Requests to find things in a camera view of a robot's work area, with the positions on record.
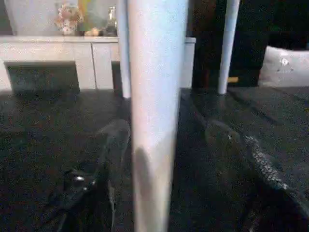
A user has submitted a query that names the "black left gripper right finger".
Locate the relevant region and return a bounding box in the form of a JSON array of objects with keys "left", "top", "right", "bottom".
[{"left": 205, "top": 120, "right": 309, "bottom": 232}]

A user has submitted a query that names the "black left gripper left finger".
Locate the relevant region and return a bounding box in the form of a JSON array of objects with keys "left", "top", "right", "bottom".
[{"left": 41, "top": 118, "right": 132, "bottom": 232}]

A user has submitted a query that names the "white plastic table leg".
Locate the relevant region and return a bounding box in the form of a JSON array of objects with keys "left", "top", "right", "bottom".
[
  {"left": 127, "top": 0, "right": 190, "bottom": 232},
  {"left": 117, "top": 0, "right": 132, "bottom": 100},
  {"left": 217, "top": 0, "right": 240, "bottom": 95}
]

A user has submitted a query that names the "black table mat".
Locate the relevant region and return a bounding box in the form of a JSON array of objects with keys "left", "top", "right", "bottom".
[{"left": 0, "top": 86, "right": 309, "bottom": 232}]

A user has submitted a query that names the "light grey cushion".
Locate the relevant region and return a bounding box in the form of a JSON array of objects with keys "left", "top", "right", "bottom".
[{"left": 258, "top": 46, "right": 309, "bottom": 88}]

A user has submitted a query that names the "white glass-door cabinet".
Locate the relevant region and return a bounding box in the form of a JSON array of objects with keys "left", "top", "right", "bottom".
[{"left": 0, "top": 35, "right": 197, "bottom": 92}]

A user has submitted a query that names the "black tall cabinet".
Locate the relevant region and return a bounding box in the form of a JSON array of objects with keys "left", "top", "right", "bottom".
[{"left": 192, "top": 0, "right": 309, "bottom": 88}]

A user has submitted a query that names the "pink plush toy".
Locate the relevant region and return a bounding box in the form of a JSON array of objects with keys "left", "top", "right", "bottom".
[{"left": 54, "top": 2, "right": 84, "bottom": 35}]

